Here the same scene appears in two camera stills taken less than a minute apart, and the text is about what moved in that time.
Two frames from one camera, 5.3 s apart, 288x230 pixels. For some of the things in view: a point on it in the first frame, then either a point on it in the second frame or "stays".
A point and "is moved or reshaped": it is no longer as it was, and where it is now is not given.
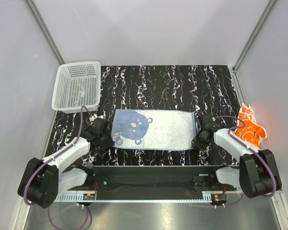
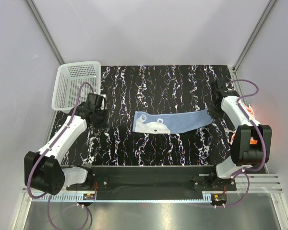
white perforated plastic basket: (76, 84) stays
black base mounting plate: (147, 183) stays
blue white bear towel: (153, 130) is moved or reshaped
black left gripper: (110, 142) -> (103, 109)
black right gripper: (196, 143) -> (214, 114)
